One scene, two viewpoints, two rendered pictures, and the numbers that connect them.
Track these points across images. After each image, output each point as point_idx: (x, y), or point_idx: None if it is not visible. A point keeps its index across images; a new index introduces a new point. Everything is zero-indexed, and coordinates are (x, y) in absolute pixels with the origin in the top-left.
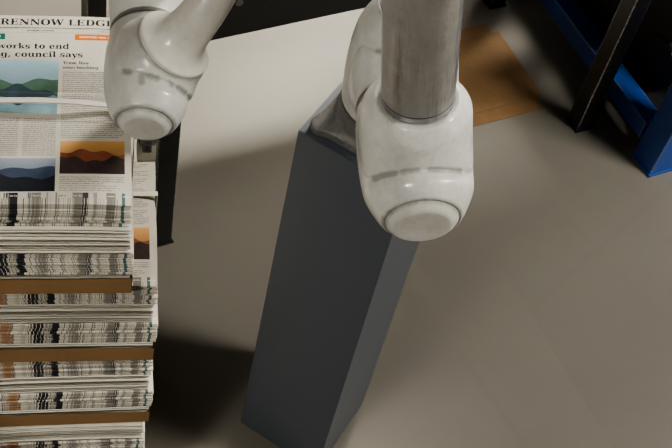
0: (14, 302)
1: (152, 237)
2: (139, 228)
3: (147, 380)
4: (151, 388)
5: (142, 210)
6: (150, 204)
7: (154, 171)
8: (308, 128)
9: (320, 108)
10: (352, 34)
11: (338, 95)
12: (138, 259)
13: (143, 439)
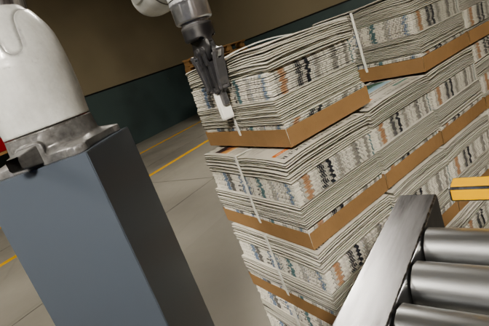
0: None
1: (220, 153)
2: (230, 150)
3: (239, 241)
4: (242, 255)
5: (236, 152)
6: (234, 155)
7: (248, 159)
8: (121, 129)
9: (115, 133)
10: (62, 48)
11: (98, 129)
12: (219, 150)
13: (260, 297)
